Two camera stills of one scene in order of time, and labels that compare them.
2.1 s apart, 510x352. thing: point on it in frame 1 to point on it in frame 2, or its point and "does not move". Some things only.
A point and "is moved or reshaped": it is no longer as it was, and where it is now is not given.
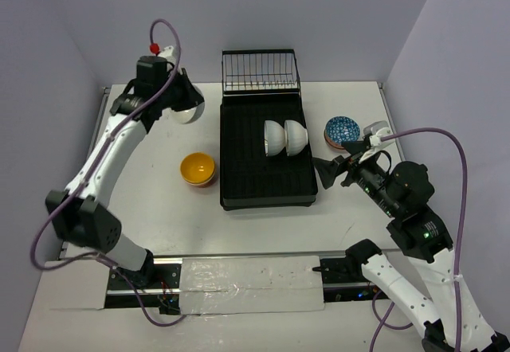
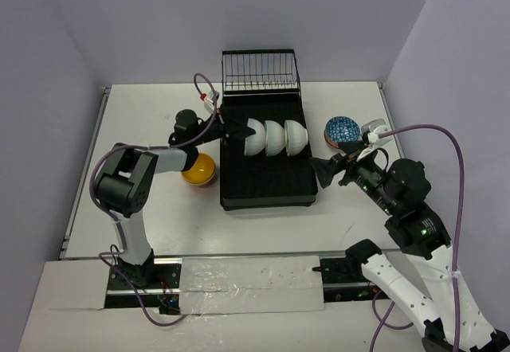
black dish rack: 260,86 does not move
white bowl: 274,138 does not move
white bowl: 296,137 does not move
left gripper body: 188,90 to 225,130
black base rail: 162,290 does not move
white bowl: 190,115 is moved or reshaped
